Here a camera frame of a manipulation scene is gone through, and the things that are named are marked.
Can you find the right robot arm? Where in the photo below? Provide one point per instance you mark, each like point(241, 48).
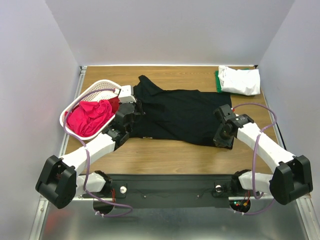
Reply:
point(291, 175)

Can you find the green folded t shirt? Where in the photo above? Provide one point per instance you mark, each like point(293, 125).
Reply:
point(217, 82)

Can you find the white folded t shirt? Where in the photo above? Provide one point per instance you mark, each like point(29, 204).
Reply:
point(254, 80)

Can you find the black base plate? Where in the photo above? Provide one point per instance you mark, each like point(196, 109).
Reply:
point(150, 191)

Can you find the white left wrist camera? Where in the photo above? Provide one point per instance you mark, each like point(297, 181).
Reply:
point(126, 94)

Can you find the white perforated plastic basket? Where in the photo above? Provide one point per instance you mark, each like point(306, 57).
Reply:
point(100, 90)

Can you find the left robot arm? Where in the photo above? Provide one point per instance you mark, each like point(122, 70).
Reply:
point(61, 180)

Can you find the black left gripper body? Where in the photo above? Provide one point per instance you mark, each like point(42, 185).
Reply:
point(137, 113)

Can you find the dark red t shirt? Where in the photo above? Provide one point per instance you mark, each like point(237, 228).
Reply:
point(114, 102)

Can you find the black t shirt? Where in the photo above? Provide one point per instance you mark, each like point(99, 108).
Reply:
point(180, 115)

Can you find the pink t shirt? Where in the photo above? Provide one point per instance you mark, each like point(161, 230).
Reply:
point(89, 116)

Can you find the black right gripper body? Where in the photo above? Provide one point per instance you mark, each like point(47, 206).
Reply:
point(222, 140)

